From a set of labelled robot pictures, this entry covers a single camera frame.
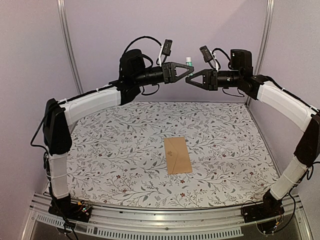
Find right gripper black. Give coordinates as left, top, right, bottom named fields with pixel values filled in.
left=186, top=68, right=242, bottom=91

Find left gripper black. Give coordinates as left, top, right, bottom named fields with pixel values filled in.
left=134, top=61, right=195, bottom=87

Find green white glue stick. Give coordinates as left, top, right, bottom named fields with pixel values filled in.
left=185, top=56, right=194, bottom=77

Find brown kraft envelope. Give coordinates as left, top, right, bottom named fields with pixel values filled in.
left=164, top=137, right=193, bottom=175

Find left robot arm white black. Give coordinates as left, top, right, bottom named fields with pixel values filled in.
left=42, top=49, right=194, bottom=217

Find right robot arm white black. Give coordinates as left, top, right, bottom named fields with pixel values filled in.
left=185, top=49, right=320, bottom=218

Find floral patterned table mat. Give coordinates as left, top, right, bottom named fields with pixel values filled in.
left=67, top=102, right=279, bottom=208

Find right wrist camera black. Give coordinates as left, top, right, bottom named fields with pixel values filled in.
left=199, top=45, right=214, bottom=63

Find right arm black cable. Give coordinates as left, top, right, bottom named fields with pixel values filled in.
left=213, top=47, right=232, bottom=62

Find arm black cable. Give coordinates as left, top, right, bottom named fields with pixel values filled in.
left=123, top=35, right=163, bottom=53
left=213, top=47, right=232, bottom=62

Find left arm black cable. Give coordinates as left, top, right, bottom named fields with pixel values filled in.
left=123, top=35, right=163, bottom=53

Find right aluminium frame post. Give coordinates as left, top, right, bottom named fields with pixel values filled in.
left=244, top=0, right=275, bottom=106

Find aluminium frame post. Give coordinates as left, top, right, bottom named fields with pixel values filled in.
left=56, top=0, right=84, bottom=95
left=244, top=0, right=275, bottom=106

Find aluminium front rail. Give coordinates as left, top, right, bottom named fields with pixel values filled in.
left=21, top=193, right=314, bottom=240

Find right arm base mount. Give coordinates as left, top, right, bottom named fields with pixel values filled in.
left=240, top=202, right=285, bottom=223

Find left aluminium frame post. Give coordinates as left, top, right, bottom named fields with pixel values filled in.
left=56, top=0, right=84, bottom=95

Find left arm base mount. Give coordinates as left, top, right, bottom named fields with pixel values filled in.
left=48, top=200, right=92, bottom=223

